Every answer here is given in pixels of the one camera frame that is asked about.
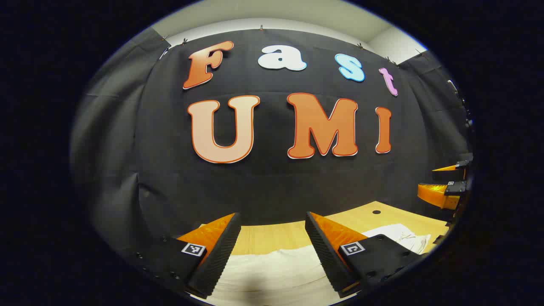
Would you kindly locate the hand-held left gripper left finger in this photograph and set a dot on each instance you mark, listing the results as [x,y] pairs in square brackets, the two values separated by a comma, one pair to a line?
[221,255]

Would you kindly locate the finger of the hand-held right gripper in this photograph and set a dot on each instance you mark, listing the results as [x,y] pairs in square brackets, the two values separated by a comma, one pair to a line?
[450,174]
[433,192]

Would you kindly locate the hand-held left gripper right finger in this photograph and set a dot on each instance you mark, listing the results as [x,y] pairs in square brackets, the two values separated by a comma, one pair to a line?
[325,255]

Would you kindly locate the white jeans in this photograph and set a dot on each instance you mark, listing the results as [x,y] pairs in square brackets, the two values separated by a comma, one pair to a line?
[272,276]

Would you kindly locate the dark metal stand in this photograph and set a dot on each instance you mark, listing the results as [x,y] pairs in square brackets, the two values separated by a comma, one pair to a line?
[461,104]

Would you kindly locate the black backdrop cloth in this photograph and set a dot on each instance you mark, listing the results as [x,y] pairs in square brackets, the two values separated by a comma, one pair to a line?
[272,182]

